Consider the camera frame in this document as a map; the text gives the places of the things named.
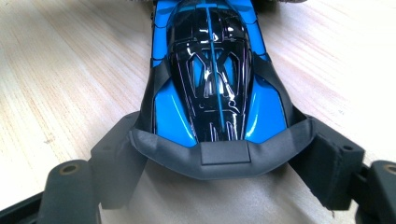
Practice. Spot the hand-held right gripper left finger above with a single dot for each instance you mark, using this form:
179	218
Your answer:
115	161

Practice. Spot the blue toy car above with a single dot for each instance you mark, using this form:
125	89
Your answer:
214	93

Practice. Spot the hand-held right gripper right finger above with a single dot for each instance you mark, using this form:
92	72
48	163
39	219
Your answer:
333	168

